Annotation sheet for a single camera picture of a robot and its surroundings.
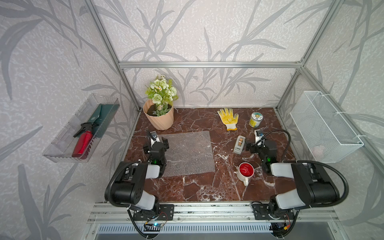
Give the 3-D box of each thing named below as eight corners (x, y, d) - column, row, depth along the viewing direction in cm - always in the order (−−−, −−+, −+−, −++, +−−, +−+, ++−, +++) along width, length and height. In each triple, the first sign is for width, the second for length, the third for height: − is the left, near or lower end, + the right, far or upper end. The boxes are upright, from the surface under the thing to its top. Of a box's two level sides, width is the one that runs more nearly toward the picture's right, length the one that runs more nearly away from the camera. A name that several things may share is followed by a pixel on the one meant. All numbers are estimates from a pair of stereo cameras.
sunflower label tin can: (250, 128, 110) (253, 120, 103) (247, 119, 116) (250, 111, 109) (260, 128, 111) (264, 120, 103) (257, 119, 116) (261, 111, 109)
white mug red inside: (238, 186, 84) (241, 182, 77) (235, 167, 91) (238, 162, 84) (253, 186, 84) (257, 182, 77) (249, 167, 91) (252, 162, 85)
